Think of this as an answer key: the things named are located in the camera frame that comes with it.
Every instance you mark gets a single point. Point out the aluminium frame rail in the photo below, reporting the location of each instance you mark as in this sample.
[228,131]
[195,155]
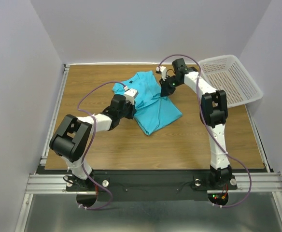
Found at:
[45,151]
[259,142]
[55,184]

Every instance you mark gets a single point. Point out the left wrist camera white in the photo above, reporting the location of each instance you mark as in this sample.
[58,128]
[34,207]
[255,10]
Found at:
[131,95]

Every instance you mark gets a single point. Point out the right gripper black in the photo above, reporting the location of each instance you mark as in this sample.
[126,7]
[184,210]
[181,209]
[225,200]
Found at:
[165,89]

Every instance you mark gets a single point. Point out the turquoise t shirt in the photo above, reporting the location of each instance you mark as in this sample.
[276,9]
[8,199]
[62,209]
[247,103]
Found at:
[153,111]

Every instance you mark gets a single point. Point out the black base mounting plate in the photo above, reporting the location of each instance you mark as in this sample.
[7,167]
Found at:
[147,185]

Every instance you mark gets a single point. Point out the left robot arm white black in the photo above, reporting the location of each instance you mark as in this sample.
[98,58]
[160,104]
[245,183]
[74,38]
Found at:
[70,139]

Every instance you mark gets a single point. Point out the white plastic basket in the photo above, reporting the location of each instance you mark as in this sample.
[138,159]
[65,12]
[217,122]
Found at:
[228,73]

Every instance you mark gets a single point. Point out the left aluminium frame rail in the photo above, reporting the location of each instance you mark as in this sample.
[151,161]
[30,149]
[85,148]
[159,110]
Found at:
[45,151]

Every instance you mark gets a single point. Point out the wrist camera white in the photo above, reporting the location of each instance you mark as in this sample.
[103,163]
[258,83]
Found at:
[162,70]
[131,95]

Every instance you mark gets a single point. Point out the right aluminium frame rail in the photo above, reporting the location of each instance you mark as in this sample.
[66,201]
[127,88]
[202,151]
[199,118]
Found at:
[259,142]

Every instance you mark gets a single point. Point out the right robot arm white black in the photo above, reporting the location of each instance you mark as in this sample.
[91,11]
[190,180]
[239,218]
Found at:
[213,113]

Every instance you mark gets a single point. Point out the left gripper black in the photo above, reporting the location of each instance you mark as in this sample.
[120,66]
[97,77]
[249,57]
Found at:
[132,111]

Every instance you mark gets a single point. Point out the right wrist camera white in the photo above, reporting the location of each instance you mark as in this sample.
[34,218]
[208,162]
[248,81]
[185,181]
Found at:
[162,70]

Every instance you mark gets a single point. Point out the front aluminium frame rail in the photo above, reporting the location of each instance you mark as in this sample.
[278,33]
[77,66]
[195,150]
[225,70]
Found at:
[55,184]

